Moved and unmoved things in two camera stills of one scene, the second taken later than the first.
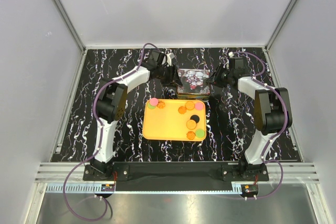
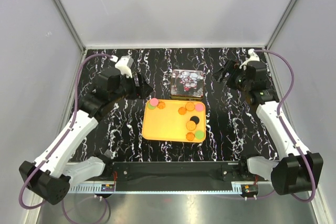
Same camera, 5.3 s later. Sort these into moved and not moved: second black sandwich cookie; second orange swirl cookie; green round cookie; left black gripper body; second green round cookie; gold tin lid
Moved: gold tin lid; left black gripper body
Not moved: second black sandwich cookie; second orange swirl cookie; green round cookie; second green round cookie
